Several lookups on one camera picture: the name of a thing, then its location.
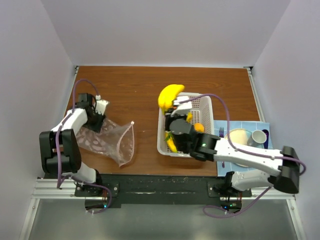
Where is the yellow fake banana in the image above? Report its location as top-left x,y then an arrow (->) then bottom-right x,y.
166,138 -> 178,153

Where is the fake orange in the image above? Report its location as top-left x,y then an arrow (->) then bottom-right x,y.
193,122 -> 205,133

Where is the clear zip top bag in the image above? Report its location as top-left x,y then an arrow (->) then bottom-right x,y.
76,118 -> 135,167

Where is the white perforated plastic basket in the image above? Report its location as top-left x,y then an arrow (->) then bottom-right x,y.
157,92 -> 214,161

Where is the green fake vegetable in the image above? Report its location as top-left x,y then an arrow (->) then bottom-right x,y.
164,131 -> 173,141

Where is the green orange fake mango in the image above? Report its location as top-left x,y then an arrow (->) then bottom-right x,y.
186,112 -> 193,123

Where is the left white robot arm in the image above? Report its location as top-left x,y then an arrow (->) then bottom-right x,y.
39,93 -> 109,196

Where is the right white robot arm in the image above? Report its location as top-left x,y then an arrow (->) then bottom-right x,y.
164,112 -> 306,197

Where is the purple plastic fork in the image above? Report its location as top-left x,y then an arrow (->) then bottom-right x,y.
219,127 -> 225,168

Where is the cream and teal plate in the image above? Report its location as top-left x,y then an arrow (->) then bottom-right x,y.
223,127 -> 253,168

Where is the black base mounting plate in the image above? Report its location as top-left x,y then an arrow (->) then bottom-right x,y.
74,174 -> 252,208

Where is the grey cup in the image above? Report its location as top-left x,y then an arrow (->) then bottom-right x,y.
247,130 -> 267,147

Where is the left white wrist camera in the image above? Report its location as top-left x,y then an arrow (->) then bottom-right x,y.
94,95 -> 110,115

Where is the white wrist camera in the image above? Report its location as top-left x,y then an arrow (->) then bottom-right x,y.
94,95 -> 110,115
171,95 -> 192,115

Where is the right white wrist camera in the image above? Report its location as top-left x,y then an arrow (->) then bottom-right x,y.
171,95 -> 192,115

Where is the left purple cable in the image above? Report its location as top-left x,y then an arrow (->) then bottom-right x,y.
56,78 -> 102,190

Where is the purple cable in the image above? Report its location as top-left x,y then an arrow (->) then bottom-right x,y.
178,93 -> 307,219
56,78 -> 102,190

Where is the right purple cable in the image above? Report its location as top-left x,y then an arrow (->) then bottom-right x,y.
178,93 -> 307,219

